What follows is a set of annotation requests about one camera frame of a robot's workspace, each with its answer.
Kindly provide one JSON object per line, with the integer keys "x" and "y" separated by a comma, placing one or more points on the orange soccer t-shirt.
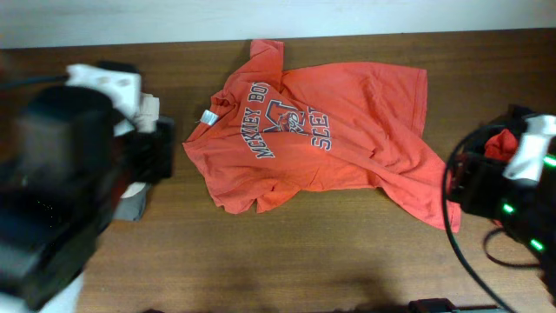
{"x": 270, "y": 133}

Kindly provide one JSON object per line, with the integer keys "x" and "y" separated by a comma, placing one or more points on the beige folded shorts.
{"x": 145, "y": 119}

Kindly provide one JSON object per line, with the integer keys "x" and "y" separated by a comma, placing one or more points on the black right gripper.
{"x": 469, "y": 176}

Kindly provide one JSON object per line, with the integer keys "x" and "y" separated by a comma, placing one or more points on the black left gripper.
{"x": 161, "y": 145}

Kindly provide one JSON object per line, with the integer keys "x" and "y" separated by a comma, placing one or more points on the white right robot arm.
{"x": 534, "y": 227}

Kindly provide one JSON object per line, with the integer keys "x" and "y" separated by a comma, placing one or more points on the red patterned garment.
{"x": 502, "y": 146}

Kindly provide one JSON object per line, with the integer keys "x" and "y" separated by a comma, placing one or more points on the grey folded garment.
{"x": 132, "y": 203}

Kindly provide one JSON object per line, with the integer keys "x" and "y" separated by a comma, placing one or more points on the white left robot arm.
{"x": 62, "y": 190}

